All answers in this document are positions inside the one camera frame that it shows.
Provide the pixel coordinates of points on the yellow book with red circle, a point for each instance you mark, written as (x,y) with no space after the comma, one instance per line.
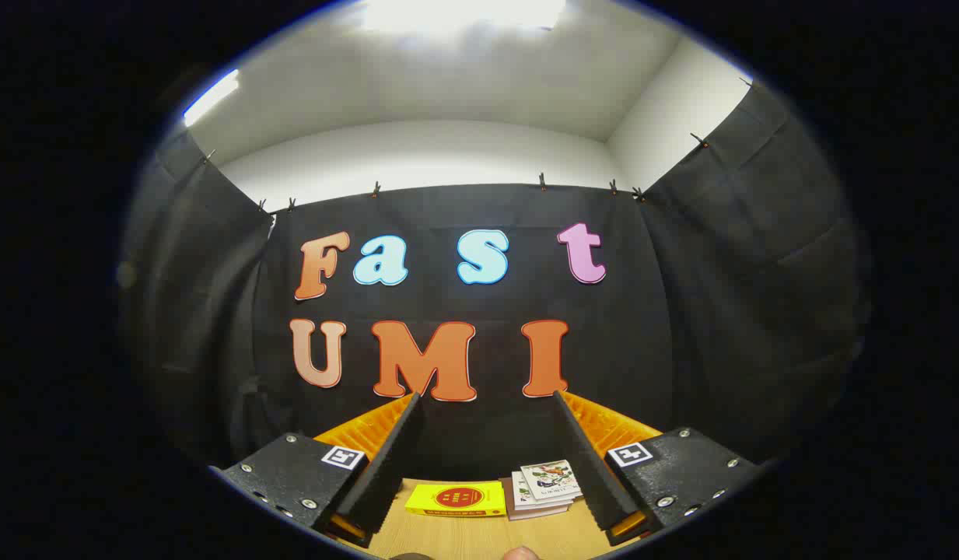
(456,498)

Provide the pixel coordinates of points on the black backdrop cloth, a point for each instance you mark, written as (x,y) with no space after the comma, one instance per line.
(487,303)

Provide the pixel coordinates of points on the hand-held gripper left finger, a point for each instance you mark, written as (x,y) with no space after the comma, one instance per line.
(390,467)

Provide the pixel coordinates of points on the row of small cloth clips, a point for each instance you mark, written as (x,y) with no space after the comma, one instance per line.
(542,183)

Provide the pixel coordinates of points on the white illustrated book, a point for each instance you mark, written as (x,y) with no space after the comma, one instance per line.
(551,480)
(507,498)
(523,491)

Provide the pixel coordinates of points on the ceiling light panel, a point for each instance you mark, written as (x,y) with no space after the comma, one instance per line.
(463,12)

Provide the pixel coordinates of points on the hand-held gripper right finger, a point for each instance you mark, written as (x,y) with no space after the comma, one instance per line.
(592,474)

